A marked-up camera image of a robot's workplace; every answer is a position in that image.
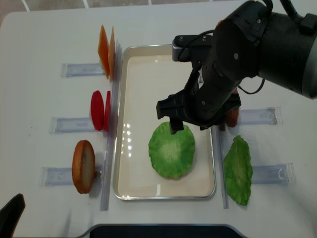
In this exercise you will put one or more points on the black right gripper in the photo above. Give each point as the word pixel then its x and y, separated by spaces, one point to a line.
pixel 205 100

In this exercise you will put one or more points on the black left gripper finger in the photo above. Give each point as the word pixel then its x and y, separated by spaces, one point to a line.
pixel 10 215

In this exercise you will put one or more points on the green lettuce leaf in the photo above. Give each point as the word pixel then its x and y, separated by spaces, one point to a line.
pixel 171 153
pixel 238 171

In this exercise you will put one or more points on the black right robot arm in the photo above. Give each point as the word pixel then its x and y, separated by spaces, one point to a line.
pixel 252 41

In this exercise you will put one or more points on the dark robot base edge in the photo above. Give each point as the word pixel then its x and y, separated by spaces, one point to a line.
pixel 165 231

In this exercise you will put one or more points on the bread slice on tray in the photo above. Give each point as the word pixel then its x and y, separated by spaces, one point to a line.
pixel 174 177

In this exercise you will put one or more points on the brown meat patty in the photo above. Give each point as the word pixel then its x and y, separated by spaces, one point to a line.
pixel 231 119

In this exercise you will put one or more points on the front red tomato slice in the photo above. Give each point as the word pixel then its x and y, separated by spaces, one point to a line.
pixel 107 111

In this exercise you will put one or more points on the red tomato slice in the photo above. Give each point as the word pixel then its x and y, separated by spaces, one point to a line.
pixel 107 111
pixel 97 110

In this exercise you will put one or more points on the standing green lettuce leaf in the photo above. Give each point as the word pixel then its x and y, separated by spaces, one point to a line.
pixel 238 171

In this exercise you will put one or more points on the rear red tomato slice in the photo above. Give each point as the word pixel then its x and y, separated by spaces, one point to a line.
pixel 97 110

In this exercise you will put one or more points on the upright bread slice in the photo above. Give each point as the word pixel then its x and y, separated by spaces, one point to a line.
pixel 83 166

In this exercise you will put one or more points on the front orange cheese slice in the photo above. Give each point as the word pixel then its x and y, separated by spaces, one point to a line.
pixel 111 55

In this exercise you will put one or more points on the orange cheese slice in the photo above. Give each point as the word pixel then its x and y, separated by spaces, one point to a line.
pixel 111 55
pixel 103 48

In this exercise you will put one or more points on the rear orange cheese slice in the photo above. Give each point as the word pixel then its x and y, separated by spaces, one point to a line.
pixel 103 48

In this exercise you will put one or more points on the white metal tray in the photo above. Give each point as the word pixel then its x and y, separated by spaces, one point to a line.
pixel 149 75

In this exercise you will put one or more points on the clear left stop strip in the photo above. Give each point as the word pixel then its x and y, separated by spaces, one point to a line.
pixel 112 132

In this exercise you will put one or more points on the clear patty holder rail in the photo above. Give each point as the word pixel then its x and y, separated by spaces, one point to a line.
pixel 270 115

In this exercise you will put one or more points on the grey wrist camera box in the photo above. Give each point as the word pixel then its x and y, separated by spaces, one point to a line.
pixel 191 48

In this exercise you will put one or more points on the clear bread holder rail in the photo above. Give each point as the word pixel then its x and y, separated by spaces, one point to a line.
pixel 51 176

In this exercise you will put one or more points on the clear tomato holder rail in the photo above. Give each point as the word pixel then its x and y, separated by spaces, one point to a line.
pixel 71 125

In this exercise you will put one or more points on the clear cheese holder rail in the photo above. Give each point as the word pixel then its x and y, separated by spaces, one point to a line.
pixel 77 70

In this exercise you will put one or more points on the clear lettuce holder rail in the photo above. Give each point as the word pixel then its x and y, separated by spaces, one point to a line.
pixel 274 174

